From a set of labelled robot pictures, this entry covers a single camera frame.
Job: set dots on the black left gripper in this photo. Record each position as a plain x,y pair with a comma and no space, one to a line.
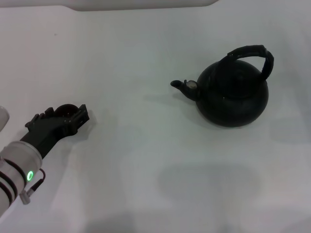
45,132

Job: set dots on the dark brown teacup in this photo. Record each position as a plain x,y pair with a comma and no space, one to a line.
66,109

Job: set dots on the black round teapot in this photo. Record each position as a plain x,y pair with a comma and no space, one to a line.
230,97

